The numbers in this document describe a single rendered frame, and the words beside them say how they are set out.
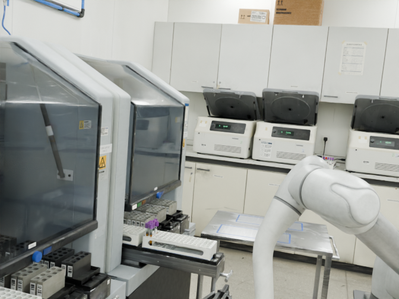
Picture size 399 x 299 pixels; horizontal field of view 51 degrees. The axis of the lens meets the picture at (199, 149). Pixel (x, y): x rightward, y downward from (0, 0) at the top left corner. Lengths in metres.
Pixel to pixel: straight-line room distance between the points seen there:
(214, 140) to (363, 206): 3.00
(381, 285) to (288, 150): 2.34
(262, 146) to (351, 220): 2.85
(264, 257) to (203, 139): 2.86
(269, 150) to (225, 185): 0.54
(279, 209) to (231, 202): 2.80
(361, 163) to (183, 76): 1.94
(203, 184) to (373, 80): 1.84
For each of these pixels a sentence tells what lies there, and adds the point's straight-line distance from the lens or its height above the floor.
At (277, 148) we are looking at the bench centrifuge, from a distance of 3.95.
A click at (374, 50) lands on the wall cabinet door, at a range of 4.23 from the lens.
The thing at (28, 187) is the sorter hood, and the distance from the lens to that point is 1.22.
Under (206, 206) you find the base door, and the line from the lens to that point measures 4.17.
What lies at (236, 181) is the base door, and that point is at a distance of 4.05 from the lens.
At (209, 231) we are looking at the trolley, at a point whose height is 0.82.
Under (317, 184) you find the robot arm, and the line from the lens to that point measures 1.22.
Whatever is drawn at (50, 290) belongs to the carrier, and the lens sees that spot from 1.41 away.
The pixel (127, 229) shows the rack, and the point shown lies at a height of 0.86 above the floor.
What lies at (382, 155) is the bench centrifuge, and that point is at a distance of 3.95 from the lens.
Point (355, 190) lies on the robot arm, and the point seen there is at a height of 1.25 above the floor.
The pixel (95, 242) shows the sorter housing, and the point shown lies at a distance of 1.61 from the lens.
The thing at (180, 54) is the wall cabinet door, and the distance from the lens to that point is 4.49.
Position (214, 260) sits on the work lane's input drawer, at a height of 0.82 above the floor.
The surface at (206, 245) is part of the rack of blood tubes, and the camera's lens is 1.73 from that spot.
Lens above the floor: 1.45
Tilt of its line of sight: 7 degrees down
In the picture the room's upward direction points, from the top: 5 degrees clockwise
